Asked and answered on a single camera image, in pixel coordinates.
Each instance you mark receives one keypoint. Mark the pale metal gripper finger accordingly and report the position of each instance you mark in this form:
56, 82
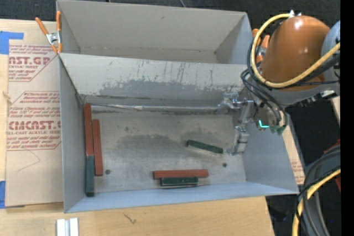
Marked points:
241, 138
232, 102

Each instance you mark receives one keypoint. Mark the dark green flat block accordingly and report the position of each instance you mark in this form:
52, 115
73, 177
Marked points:
179, 182
90, 177
204, 147

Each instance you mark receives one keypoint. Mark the red-brown flat block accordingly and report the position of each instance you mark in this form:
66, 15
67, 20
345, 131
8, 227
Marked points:
88, 130
97, 146
179, 174

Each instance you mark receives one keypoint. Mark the grey metal bin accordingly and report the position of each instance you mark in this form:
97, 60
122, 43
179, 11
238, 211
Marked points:
155, 135

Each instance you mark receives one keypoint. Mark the brown cardboard board red print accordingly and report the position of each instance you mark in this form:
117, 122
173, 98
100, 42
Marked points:
33, 118

